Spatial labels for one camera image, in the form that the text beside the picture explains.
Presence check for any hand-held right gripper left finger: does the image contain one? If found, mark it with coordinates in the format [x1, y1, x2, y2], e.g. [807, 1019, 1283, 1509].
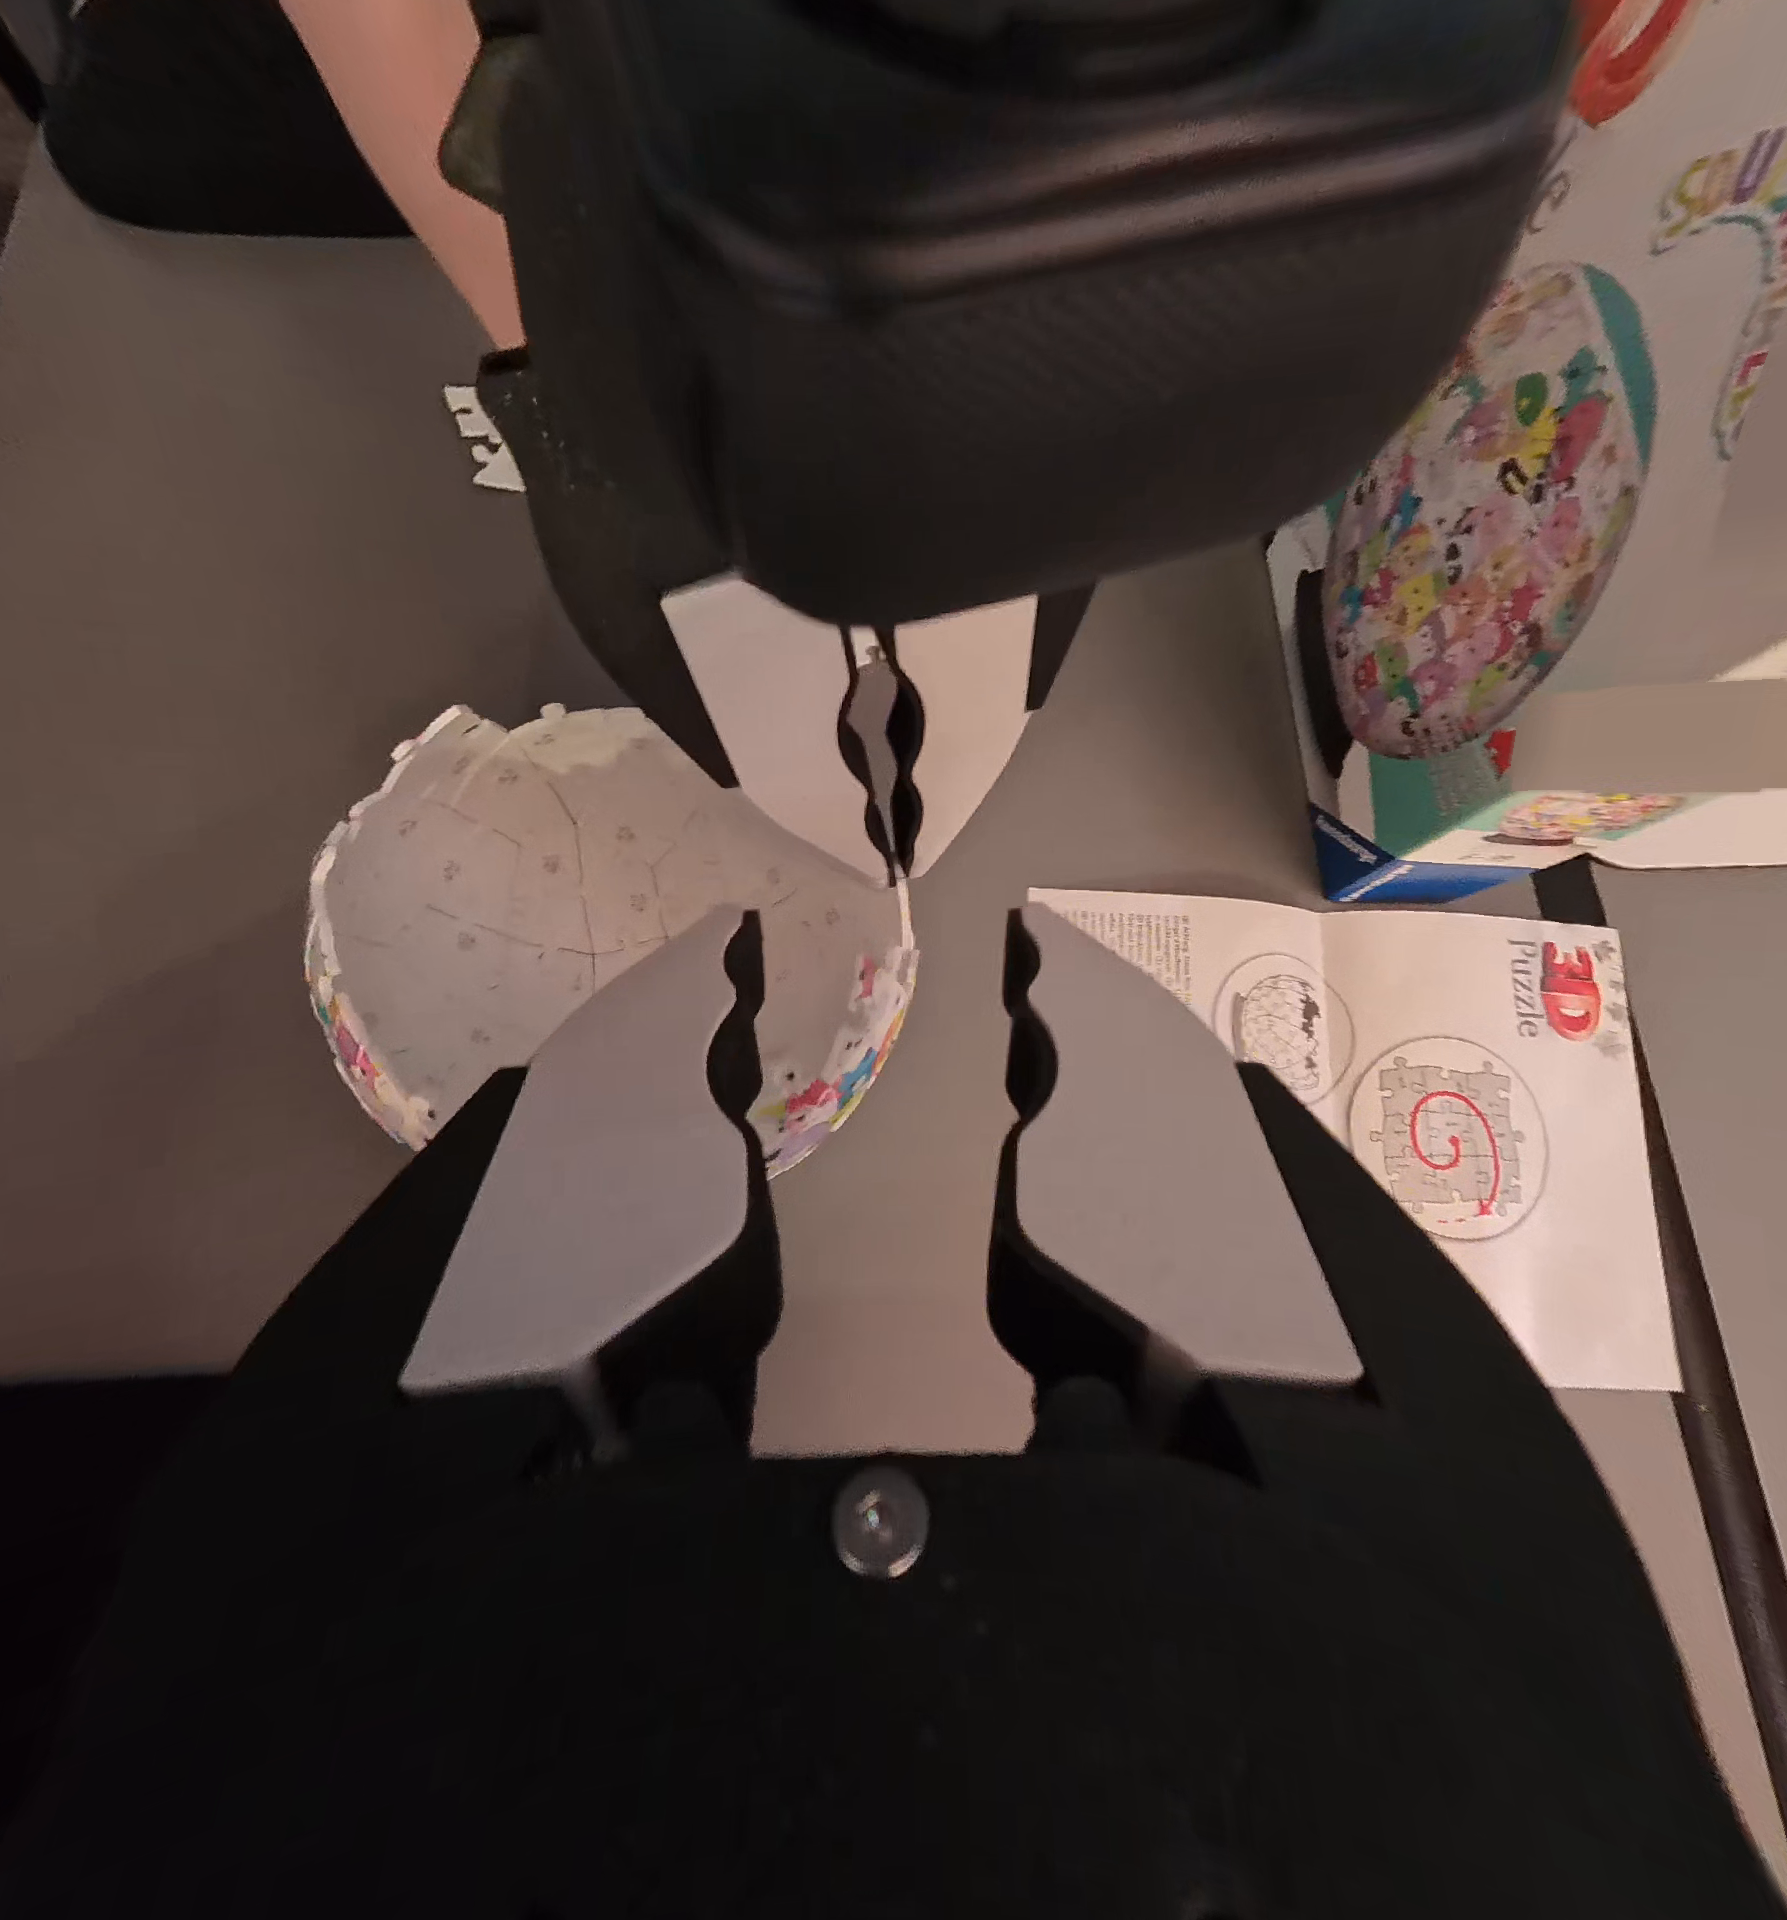
[396, 909, 781, 1396]

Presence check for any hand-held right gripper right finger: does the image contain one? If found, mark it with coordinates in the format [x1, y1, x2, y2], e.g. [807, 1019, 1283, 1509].
[985, 909, 1370, 1389]

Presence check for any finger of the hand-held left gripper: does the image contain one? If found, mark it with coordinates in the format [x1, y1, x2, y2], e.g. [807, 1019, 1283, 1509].
[660, 574, 908, 884]
[884, 596, 1048, 884]

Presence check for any half-built puzzle ball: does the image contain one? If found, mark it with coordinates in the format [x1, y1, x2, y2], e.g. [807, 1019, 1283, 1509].
[304, 704, 926, 1180]

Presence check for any person's left forearm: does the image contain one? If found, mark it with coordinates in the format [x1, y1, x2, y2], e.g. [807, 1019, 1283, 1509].
[276, 0, 524, 353]

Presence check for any puzzle ball box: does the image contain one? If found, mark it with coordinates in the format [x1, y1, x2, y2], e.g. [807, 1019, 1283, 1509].
[1261, 0, 1787, 909]

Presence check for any folded instruction sheet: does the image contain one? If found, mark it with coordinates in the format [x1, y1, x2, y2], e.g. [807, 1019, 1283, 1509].
[1023, 884, 1691, 1389]

